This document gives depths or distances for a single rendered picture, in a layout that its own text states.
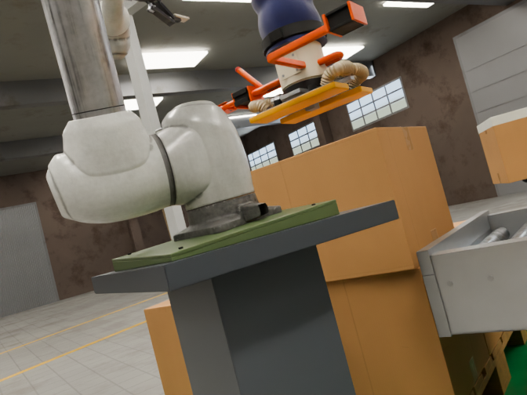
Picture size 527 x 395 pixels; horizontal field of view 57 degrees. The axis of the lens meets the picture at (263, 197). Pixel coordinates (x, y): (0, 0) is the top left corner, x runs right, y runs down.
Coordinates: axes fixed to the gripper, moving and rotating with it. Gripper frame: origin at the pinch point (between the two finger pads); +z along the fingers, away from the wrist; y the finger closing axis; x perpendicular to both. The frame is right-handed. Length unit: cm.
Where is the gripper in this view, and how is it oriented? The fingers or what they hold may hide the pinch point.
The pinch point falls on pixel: (179, 0)
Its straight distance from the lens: 183.1
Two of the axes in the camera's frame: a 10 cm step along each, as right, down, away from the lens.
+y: 2.5, 9.7, -0.4
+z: 5.8, -1.1, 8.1
